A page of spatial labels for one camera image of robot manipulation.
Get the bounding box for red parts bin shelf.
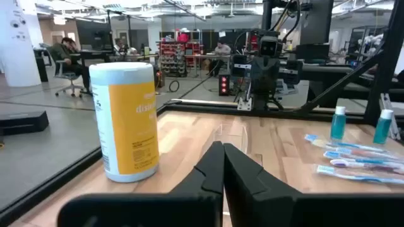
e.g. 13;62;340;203
158;40;205;78

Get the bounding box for grey office chair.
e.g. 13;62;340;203
46;47;86;98

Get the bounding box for black flat floor case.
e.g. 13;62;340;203
0;110;50;136

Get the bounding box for purple toothbrush in clear wrapper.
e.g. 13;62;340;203
330;158;404;175

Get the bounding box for large black monitor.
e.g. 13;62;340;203
299;0;335;45

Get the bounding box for teal mouthwash bottle white cap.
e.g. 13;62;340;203
330;105;347;141
372;108;395;145

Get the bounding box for yellow wipes canister white lid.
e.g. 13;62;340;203
88;61;160;183

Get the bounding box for person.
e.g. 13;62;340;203
112;37;140;57
49;37;93;95
206;40;232;78

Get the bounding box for black aluminium table frame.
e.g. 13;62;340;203
0;0;404;227

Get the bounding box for black computer tower lit fans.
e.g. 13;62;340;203
218;74;231;97

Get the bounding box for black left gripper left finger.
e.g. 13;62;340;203
56;141;225;227

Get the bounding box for light office table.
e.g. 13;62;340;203
184;54;233;78

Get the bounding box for black coiled floor cable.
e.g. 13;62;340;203
167;79;181;93

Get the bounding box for black office desk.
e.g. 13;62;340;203
69;49;115;75

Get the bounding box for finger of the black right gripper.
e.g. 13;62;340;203
264;56;280;94
251;56;266;94

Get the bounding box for clear acrylic organizer box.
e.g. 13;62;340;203
211;121;252;158

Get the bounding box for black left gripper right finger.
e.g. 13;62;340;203
223;143;404;227

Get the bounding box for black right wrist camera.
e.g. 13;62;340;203
258;35;283;58

